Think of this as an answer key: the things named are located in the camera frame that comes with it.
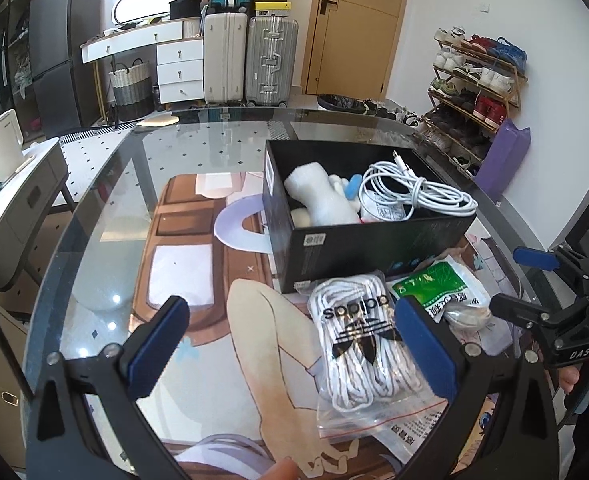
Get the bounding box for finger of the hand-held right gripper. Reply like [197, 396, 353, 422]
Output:
[513, 245, 589, 283]
[489, 292, 589, 343]

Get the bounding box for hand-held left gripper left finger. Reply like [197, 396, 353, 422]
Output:
[22, 296, 191, 480]

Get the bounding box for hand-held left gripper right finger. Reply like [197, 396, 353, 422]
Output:
[394, 296, 562, 480]

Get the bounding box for green label rope packet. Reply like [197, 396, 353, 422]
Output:
[387, 255, 493, 332]

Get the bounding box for zip bag of white laces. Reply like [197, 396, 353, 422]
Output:
[294, 270, 451, 443]

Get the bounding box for black cardboard box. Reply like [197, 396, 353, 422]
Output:
[263, 139, 478, 295]

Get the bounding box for white charging cable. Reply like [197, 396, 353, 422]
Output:
[359, 150, 479, 222]

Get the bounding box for red and white packet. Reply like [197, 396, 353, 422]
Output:
[358, 191, 411, 225]

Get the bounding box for white plush toy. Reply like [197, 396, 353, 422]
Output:
[329, 174, 368, 221]
[283, 161, 361, 227]

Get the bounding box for person's right hand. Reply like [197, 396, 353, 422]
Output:
[557, 364, 589, 413]

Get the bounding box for printed cartoon table mat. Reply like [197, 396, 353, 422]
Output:
[132, 172, 525, 480]

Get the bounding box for purple bag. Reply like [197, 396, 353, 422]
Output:
[474, 119, 531, 207]

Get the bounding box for wooden shoe rack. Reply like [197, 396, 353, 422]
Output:
[421, 27, 529, 177]

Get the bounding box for white side table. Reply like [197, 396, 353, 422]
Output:
[0, 137, 70, 294]

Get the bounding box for shoes on floor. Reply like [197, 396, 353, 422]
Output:
[364, 100, 423, 129]

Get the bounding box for black bin bag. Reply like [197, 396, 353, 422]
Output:
[318, 94, 371, 115]

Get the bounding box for white electric kettle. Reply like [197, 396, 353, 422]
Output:
[0, 109, 26, 184]

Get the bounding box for woven laundry basket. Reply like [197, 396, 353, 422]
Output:
[108, 59, 154, 122]

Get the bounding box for white dressing table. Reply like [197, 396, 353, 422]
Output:
[80, 20, 206, 107]

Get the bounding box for tan wooden door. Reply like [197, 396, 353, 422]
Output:
[301, 0, 414, 102]

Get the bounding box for white suitcase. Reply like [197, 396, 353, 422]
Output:
[203, 9, 249, 107]

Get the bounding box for dark grey fridge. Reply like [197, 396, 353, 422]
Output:
[28, 0, 108, 137]

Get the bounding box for silver suitcase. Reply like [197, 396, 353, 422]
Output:
[245, 15, 300, 108]

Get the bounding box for black glass wardrobe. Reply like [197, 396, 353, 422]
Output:
[0, 0, 38, 127]

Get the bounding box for oval mirror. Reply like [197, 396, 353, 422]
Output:
[113, 0, 206, 27]

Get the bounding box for yellow and black shoe box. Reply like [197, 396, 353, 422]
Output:
[254, 1, 293, 19]

